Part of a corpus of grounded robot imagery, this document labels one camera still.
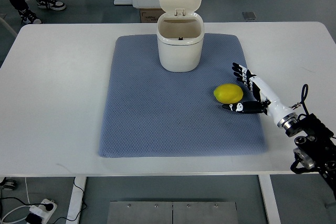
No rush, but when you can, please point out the grey floor plate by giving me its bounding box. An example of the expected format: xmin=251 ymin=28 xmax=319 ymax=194
xmin=242 ymin=12 xmax=257 ymax=21

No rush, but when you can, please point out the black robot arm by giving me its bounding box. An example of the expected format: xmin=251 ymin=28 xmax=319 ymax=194
xmin=281 ymin=84 xmax=335 ymax=193

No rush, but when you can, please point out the caster wheel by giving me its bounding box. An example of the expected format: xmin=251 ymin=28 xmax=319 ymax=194
xmin=0 ymin=177 xmax=17 ymax=190

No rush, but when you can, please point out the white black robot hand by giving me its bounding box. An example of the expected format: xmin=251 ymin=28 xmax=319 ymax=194
xmin=222 ymin=62 xmax=298 ymax=130

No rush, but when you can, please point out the white table leg right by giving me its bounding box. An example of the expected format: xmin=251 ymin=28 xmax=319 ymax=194
xmin=258 ymin=175 xmax=281 ymax=224

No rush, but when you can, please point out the white table leg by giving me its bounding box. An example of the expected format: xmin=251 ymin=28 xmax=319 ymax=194
xmin=258 ymin=175 xmax=281 ymax=224
xmin=66 ymin=176 xmax=87 ymax=224

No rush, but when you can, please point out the yellow lemon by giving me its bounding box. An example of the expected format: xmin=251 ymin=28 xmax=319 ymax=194
xmin=213 ymin=83 xmax=244 ymax=104

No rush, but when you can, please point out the white table leg left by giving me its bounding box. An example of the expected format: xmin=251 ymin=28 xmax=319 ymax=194
xmin=66 ymin=176 xmax=87 ymax=224

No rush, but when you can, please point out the right black white sneaker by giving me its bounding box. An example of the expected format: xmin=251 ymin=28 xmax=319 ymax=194
xmin=18 ymin=9 xmax=43 ymax=24

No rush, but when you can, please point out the black power cable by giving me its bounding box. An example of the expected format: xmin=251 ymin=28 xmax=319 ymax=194
xmin=39 ymin=177 xmax=87 ymax=224

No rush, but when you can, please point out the white trash bin with lid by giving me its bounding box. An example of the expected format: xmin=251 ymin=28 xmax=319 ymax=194
xmin=156 ymin=0 xmax=205 ymax=72

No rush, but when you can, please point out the black white sneaker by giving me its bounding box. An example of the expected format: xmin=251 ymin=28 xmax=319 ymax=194
xmin=36 ymin=0 xmax=67 ymax=11
xmin=18 ymin=9 xmax=43 ymax=24

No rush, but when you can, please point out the blue textured mat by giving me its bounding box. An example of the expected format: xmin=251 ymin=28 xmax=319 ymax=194
xmin=99 ymin=34 xmax=267 ymax=158

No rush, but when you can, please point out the white power strip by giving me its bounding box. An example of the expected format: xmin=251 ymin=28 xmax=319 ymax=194
xmin=29 ymin=199 xmax=57 ymax=221

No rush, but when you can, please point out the cardboard box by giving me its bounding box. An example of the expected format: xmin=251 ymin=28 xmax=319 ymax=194
xmin=140 ymin=8 xmax=165 ymax=23

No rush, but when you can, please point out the left black white sneaker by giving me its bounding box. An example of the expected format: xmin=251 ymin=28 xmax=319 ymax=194
xmin=36 ymin=0 xmax=67 ymax=11

